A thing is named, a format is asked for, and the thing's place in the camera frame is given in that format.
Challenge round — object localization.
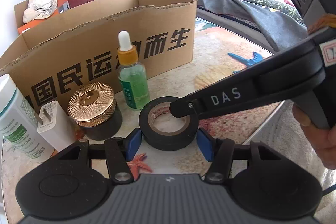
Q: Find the black electrical tape roll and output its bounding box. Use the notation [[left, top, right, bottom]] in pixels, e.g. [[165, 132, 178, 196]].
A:
[[138, 96, 199, 151]]

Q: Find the grey blanket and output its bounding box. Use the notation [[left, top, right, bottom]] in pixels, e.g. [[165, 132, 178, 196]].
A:
[[197, 0, 307, 53]]

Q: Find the green dropper bottle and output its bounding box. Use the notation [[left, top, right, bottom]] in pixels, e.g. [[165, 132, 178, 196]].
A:
[[117, 31, 150, 110]]

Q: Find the large brown cardboard box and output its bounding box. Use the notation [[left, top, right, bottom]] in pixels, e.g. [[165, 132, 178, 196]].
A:
[[1, 0, 197, 110]]

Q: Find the gold lid dark jar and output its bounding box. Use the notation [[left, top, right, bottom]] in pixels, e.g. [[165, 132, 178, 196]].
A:
[[67, 82, 122, 140]]

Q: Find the white power adapter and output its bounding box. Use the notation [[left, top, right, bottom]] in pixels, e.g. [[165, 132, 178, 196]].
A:
[[35, 100, 76, 152]]

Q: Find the orange Philips box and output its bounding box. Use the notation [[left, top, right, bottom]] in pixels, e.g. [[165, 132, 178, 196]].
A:
[[14, 0, 70, 34]]

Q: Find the beige cloth in box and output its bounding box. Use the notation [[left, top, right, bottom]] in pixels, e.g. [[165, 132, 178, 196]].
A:
[[23, 0, 58, 23]]

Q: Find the white green pill bottle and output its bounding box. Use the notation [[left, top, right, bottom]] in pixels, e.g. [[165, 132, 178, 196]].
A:
[[1, 74, 55, 162]]

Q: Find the person's right hand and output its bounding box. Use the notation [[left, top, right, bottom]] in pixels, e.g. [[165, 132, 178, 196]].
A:
[[292, 103, 336, 170]]

